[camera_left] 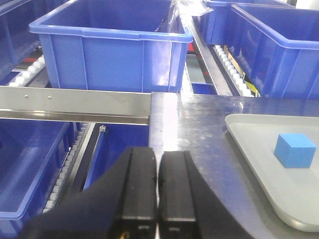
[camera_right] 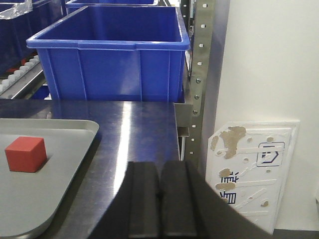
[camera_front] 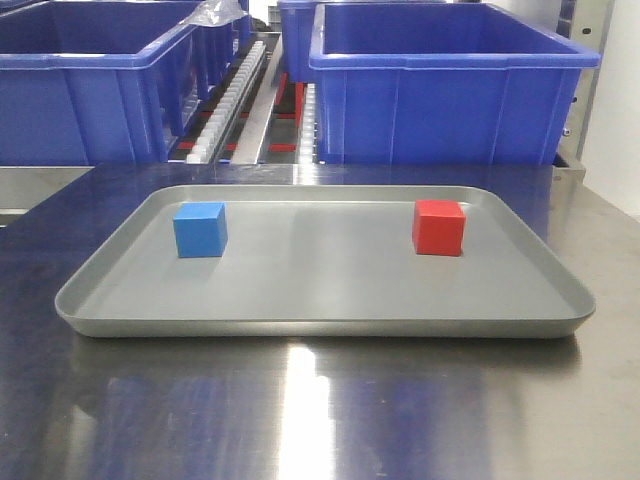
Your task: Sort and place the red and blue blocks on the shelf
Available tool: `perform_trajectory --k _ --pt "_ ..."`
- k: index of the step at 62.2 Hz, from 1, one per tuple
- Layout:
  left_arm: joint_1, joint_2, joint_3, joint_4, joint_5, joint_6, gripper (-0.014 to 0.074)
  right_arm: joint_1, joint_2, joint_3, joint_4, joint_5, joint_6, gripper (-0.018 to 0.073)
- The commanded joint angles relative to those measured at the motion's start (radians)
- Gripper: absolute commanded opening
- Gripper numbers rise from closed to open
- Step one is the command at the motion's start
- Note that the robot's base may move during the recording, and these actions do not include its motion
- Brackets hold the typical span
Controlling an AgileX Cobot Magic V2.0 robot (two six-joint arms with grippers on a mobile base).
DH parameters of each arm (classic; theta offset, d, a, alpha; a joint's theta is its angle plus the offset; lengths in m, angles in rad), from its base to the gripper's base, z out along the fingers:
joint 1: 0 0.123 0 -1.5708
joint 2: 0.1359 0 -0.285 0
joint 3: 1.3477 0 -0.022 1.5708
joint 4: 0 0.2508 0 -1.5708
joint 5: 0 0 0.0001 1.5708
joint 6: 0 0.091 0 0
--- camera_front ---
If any white roller track right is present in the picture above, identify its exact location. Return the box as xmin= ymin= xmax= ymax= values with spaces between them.
xmin=296 ymin=83 xmax=317 ymax=164

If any blue plastic bin left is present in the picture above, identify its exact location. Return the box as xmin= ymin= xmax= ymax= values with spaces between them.
xmin=1 ymin=1 xmax=206 ymax=166

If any clear plastic sheet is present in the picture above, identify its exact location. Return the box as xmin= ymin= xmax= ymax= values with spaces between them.
xmin=185 ymin=0 xmax=248 ymax=28

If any blue cube block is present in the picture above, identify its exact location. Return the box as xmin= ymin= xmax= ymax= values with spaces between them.
xmin=173 ymin=202 xmax=228 ymax=258

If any blue plastic bin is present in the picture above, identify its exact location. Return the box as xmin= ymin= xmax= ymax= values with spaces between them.
xmin=1 ymin=1 xmax=206 ymax=166
xmin=309 ymin=2 xmax=600 ymax=166

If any blue plastic bin right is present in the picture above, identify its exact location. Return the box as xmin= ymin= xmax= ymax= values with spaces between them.
xmin=309 ymin=2 xmax=600 ymax=166

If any blue bin rear right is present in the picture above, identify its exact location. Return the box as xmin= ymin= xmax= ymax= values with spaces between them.
xmin=277 ymin=1 xmax=401 ymax=85

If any grey metal tray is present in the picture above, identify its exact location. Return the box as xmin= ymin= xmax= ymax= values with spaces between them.
xmin=55 ymin=185 xmax=595 ymax=338

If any white roller track left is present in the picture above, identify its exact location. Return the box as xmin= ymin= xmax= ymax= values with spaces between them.
xmin=185 ymin=41 xmax=267 ymax=164

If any white roller track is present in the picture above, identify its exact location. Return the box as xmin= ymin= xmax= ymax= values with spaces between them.
xmin=185 ymin=41 xmax=267 ymax=164
xmin=296 ymin=83 xmax=317 ymax=164

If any red cube block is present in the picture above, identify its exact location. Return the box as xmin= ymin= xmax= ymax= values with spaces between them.
xmin=412 ymin=199 xmax=466 ymax=257

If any blue bin rear left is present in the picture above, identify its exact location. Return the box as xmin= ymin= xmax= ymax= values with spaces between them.
xmin=199 ymin=0 xmax=252 ymax=86

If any metal shelf upright post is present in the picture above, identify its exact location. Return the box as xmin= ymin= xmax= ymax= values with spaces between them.
xmin=558 ymin=0 xmax=615 ymax=160

